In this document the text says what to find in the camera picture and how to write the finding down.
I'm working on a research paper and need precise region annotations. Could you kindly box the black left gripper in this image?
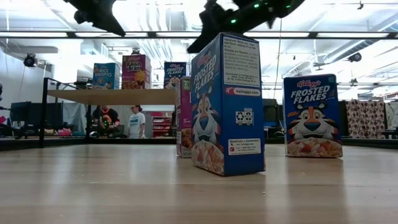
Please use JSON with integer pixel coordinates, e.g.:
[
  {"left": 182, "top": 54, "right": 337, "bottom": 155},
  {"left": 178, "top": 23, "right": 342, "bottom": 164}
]
[{"left": 63, "top": 0, "right": 127, "bottom": 37}]

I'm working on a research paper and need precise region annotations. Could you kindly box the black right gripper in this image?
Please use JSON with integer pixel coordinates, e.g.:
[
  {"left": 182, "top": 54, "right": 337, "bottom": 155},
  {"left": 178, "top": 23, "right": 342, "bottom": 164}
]
[{"left": 186, "top": 0, "right": 307, "bottom": 54}]

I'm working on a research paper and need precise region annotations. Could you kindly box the Frosted Flakes cereal box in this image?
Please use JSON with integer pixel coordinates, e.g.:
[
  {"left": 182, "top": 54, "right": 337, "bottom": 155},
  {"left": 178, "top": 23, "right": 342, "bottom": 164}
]
[
  {"left": 282, "top": 73, "right": 344, "bottom": 159},
  {"left": 190, "top": 32, "right": 267, "bottom": 177},
  {"left": 163, "top": 61, "right": 187, "bottom": 90}
]

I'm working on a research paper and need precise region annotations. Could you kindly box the Rice Krispies cereal box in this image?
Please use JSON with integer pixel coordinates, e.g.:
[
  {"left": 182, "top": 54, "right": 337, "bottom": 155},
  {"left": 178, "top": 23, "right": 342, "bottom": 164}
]
[{"left": 92, "top": 62, "right": 122, "bottom": 90}]

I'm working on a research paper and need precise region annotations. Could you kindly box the Raisin Bran cereal box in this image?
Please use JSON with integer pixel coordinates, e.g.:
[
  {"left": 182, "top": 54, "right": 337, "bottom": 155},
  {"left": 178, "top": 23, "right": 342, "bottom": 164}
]
[
  {"left": 121, "top": 54, "right": 152, "bottom": 90},
  {"left": 174, "top": 76, "right": 193, "bottom": 159}
]

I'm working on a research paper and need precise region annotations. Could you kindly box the black monitor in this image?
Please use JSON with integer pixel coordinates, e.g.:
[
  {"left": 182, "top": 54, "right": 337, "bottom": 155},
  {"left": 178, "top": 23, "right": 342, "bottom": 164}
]
[
  {"left": 263, "top": 98, "right": 284, "bottom": 138},
  {"left": 9, "top": 101, "right": 44, "bottom": 128}
]

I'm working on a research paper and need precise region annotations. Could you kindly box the red storage shelving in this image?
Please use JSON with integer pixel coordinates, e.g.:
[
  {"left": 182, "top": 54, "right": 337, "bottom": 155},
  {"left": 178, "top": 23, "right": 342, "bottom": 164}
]
[{"left": 150, "top": 111, "right": 175, "bottom": 138}]

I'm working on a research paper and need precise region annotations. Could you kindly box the person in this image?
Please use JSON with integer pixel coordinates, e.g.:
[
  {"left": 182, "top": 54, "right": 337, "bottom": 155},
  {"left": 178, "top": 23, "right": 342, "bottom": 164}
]
[
  {"left": 92, "top": 105, "right": 122, "bottom": 138},
  {"left": 127, "top": 105, "right": 147, "bottom": 139}
]

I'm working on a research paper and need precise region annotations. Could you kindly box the wooden shelf with black frame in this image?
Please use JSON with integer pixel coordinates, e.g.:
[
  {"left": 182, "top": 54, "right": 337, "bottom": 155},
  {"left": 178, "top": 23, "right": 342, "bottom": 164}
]
[{"left": 39, "top": 77, "right": 177, "bottom": 149}]

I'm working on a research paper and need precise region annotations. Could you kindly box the black aluminium table frame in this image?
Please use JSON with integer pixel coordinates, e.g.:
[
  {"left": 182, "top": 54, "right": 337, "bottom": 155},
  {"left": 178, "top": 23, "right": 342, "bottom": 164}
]
[{"left": 0, "top": 136, "right": 398, "bottom": 152}]

